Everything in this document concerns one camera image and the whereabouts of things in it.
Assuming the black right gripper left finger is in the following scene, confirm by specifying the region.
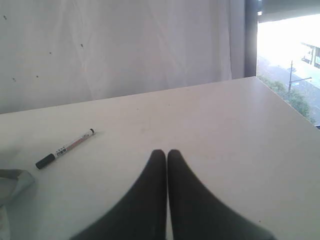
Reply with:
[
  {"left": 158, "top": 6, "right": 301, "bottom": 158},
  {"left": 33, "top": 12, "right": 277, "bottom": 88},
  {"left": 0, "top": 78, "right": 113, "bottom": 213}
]
[{"left": 73, "top": 149, "right": 166, "bottom": 240}]

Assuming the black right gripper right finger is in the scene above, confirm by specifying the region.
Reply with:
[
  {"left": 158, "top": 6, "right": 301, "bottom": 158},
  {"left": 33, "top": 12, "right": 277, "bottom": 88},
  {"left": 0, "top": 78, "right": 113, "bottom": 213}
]
[{"left": 167, "top": 149, "right": 275, "bottom": 240}]

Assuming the white marker black cap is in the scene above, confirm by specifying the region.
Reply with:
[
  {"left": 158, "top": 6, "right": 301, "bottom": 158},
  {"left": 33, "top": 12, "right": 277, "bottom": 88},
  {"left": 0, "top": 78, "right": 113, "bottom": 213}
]
[{"left": 35, "top": 128, "right": 96, "bottom": 170}]

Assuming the white fabric backpack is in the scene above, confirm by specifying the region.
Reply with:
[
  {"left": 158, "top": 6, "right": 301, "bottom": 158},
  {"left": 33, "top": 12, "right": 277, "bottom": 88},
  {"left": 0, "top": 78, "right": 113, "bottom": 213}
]
[{"left": 0, "top": 169, "right": 35, "bottom": 207}]

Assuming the dark window frame post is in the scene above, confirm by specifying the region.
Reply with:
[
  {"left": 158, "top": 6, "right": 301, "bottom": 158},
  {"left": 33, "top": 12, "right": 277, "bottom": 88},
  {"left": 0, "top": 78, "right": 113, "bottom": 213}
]
[{"left": 244, "top": 0, "right": 259, "bottom": 77}]

